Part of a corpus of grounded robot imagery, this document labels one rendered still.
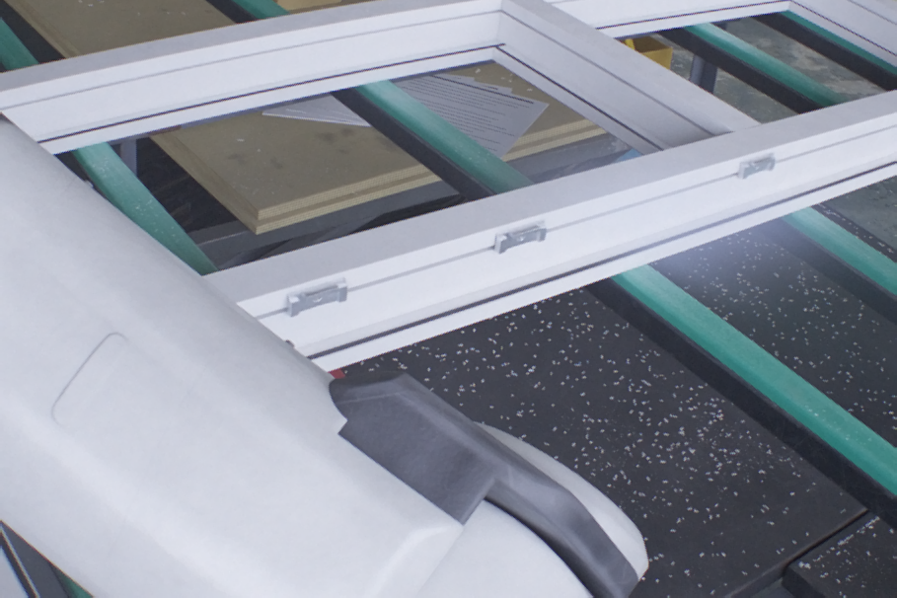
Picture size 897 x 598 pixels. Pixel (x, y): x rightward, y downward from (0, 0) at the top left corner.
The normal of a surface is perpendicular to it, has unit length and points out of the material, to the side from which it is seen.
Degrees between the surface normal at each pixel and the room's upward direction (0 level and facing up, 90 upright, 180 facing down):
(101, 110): 90
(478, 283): 90
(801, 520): 0
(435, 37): 90
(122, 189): 0
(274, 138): 0
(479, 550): 33
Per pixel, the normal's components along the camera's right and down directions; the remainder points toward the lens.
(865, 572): 0.11, -0.84
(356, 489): 0.43, -0.59
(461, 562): -0.07, -0.45
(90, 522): -0.18, 0.23
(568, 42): -0.79, 0.24
